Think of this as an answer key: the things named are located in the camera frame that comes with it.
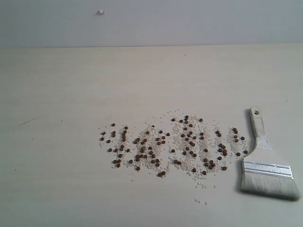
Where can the wide white-bristle paint brush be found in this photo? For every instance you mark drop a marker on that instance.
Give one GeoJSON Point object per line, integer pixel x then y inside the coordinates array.
{"type": "Point", "coordinates": [264, 172]}

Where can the scattered brown pellets and rice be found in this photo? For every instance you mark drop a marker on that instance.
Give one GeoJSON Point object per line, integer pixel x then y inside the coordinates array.
{"type": "Point", "coordinates": [175, 144]}

